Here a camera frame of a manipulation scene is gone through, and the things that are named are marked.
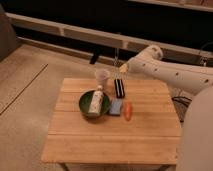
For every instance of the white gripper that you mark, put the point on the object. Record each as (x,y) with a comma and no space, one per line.
(124,68)

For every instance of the wooden table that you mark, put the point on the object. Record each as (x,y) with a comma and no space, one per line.
(150,137)

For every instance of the blue sponge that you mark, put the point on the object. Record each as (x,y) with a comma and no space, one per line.
(115,107)

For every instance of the black floor bracket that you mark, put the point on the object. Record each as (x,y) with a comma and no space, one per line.
(94,58)

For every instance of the translucent ceramic cup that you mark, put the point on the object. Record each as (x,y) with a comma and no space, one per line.
(102,76)

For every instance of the orange carrot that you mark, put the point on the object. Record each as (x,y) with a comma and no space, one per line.
(128,111)

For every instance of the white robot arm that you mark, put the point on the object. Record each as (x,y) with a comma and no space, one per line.
(195,152)

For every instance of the white bottle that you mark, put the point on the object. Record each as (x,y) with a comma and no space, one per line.
(96,102)

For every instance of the dark green bowl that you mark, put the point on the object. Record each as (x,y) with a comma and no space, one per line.
(85,101)

